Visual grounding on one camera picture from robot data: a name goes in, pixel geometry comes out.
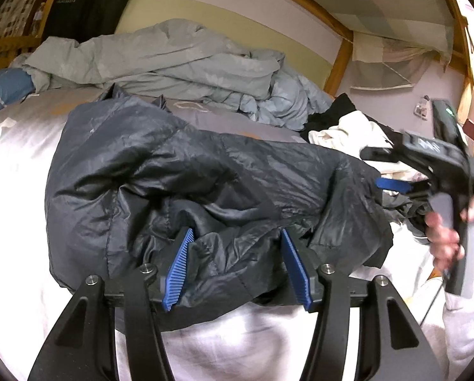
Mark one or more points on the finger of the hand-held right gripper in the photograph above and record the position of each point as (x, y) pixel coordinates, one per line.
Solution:
(380, 153)
(392, 184)

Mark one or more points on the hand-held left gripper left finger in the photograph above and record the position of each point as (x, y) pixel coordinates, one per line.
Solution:
(179, 266)

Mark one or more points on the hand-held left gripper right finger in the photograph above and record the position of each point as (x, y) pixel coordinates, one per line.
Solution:
(294, 266)

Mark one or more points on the black puffer jacket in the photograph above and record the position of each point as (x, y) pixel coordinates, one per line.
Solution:
(181, 166)

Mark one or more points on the person's right forearm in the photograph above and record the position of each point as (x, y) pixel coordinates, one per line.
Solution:
(467, 325)

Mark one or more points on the person's right hand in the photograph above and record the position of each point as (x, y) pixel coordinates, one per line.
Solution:
(445, 242)

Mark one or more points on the dark cloth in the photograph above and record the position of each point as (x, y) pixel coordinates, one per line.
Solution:
(409, 214)

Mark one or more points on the white garment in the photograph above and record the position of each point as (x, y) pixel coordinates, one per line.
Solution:
(352, 131)

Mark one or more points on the pale hanging cloth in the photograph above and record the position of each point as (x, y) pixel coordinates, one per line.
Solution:
(380, 71)

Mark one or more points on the pastel checked cloth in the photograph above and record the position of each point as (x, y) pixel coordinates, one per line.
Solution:
(380, 4)

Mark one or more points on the pale grey-blue duvet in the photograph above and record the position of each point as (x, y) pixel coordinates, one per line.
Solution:
(161, 59)

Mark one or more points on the blue printed pillow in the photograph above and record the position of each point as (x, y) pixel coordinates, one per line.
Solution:
(6, 87)

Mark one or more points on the black hanging printed garment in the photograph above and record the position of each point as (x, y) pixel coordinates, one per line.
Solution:
(90, 12)

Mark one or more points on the small wall fixture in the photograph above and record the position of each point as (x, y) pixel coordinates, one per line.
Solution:
(421, 108)

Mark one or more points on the wooden bed frame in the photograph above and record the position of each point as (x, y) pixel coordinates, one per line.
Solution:
(340, 63)

